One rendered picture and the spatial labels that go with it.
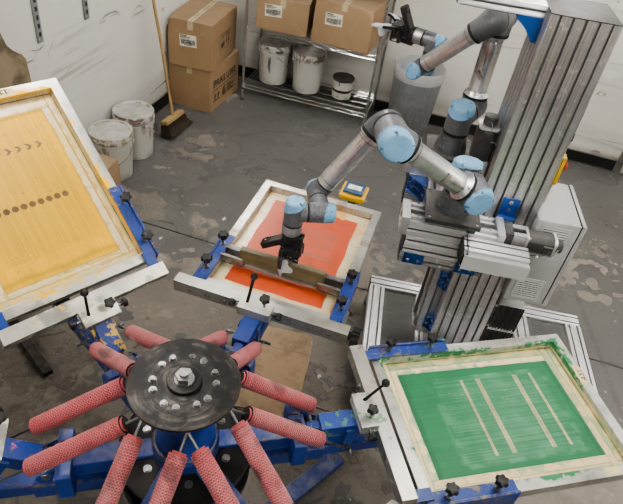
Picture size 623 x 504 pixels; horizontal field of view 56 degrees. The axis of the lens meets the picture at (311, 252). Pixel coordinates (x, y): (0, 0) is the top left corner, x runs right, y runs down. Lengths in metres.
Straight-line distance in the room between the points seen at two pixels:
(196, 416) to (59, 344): 2.03
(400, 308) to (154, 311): 1.44
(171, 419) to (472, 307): 1.85
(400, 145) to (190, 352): 0.95
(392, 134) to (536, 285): 1.21
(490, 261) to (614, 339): 1.96
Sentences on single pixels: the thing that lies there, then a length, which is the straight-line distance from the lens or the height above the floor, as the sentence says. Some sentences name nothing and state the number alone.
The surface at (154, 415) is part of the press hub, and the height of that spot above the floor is 1.31.
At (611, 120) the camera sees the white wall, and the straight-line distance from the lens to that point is 5.96.
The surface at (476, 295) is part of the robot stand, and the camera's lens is 2.98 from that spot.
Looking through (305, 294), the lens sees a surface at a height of 0.96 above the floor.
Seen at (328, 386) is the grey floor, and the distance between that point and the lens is 3.30.
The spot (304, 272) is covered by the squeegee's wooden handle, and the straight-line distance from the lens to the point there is 2.34.
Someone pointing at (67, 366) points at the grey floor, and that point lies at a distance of 3.41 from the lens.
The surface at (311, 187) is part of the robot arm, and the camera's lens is 2.29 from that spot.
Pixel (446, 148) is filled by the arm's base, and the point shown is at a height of 1.29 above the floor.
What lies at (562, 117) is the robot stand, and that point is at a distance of 2.49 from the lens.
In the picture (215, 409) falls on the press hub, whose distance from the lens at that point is 1.58.
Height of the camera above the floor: 2.61
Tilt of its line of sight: 40 degrees down
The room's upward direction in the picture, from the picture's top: 9 degrees clockwise
